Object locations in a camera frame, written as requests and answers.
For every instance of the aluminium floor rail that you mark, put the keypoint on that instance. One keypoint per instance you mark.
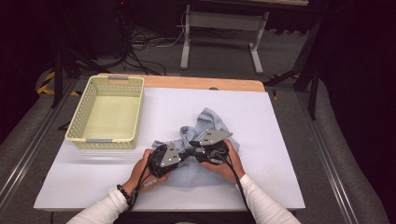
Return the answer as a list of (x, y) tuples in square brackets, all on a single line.
[(327, 161), (34, 146)]

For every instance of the white metal desk frame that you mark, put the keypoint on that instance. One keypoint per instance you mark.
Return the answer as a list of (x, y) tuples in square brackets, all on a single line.
[(224, 21)]

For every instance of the dark equipment box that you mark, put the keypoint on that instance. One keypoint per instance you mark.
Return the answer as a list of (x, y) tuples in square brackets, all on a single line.
[(106, 28)]

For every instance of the white table cover sheet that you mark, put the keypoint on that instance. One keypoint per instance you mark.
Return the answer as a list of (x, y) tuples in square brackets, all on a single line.
[(174, 102)]

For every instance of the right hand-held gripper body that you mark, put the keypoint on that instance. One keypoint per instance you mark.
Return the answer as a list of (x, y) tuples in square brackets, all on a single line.
[(214, 137)]

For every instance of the black metal stand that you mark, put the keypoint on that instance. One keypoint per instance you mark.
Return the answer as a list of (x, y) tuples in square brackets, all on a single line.
[(313, 81), (58, 77)]

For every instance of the cream plastic perforated basket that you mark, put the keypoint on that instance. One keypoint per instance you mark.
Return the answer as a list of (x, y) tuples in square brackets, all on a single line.
[(109, 115)]

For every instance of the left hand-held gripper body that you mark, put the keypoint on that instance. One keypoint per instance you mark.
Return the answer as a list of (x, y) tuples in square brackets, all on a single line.
[(169, 157)]

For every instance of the wooden table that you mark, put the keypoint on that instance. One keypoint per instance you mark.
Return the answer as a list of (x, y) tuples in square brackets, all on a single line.
[(193, 83)]

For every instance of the yellow black floor tape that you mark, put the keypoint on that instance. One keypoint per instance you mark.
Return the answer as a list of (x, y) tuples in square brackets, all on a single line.
[(46, 87)]

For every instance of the person's left hand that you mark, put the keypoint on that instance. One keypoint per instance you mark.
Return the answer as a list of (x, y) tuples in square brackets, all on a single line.
[(140, 177)]

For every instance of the person's right hand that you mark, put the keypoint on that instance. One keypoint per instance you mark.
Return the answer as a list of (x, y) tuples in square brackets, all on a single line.
[(233, 169)]

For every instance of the light blue garment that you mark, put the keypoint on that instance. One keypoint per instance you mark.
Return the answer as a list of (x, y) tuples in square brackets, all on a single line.
[(208, 119)]

